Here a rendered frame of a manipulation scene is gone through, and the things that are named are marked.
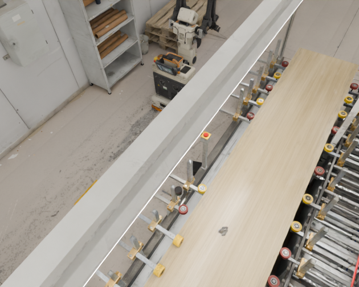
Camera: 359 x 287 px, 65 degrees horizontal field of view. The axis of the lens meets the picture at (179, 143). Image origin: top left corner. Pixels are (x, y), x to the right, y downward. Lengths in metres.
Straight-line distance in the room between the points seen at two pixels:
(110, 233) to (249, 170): 1.97
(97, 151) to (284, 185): 2.49
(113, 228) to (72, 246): 0.13
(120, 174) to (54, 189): 3.16
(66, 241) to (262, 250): 1.81
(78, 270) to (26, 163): 3.59
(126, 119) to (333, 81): 2.74
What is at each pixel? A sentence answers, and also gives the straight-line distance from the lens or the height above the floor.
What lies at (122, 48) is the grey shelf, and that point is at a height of 0.52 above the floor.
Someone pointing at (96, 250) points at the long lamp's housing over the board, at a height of 2.37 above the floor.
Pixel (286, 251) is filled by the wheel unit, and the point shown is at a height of 0.91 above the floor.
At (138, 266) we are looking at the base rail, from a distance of 2.49.
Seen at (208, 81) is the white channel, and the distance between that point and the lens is 0.96.
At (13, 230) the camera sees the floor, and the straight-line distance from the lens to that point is 3.86.
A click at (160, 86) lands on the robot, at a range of 3.95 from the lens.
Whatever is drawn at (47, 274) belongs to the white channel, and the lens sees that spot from 0.70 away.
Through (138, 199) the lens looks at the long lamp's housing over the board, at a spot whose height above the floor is 2.37.
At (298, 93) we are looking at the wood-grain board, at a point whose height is 0.90.
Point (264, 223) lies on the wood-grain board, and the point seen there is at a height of 0.90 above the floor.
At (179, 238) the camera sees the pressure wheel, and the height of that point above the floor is 0.98.
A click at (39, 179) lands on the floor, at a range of 4.06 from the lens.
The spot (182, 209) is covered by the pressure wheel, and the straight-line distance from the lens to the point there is 2.38.
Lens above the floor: 3.08
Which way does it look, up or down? 53 degrees down
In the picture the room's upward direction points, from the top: 4 degrees counter-clockwise
